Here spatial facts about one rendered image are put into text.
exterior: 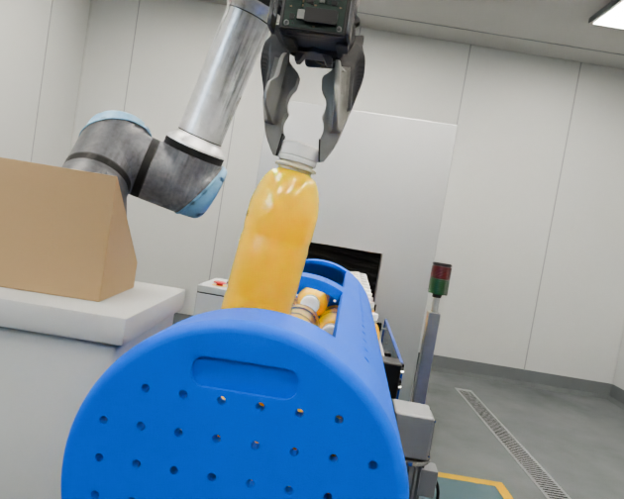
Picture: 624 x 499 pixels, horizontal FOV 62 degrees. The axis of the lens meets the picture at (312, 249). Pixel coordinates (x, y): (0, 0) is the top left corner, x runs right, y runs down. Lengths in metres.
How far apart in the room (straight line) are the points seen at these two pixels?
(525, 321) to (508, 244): 0.84
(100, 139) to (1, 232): 0.23
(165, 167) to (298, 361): 0.64
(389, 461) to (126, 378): 0.22
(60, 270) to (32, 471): 0.29
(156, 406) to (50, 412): 0.41
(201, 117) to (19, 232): 0.36
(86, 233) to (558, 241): 5.49
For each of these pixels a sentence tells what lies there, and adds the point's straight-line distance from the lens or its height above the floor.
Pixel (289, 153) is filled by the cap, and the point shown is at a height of 1.38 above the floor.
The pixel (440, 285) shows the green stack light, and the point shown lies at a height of 1.19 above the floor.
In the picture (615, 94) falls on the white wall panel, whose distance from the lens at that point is 6.40.
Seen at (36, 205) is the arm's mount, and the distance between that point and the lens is 0.87.
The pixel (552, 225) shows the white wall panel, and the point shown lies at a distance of 5.98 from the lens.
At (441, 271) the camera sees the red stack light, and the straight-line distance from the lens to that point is 1.68.
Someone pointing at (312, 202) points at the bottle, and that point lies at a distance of 0.49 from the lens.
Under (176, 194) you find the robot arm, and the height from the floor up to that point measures 1.33.
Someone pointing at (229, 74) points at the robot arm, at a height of 1.56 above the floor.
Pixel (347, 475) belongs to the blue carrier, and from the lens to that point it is 0.44.
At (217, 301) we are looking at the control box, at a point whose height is 1.06.
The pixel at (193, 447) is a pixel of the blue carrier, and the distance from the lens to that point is 0.45.
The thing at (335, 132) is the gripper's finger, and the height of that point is 1.41.
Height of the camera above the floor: 1.32
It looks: 3 degrees down
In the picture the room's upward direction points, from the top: 9 degrees clockwise
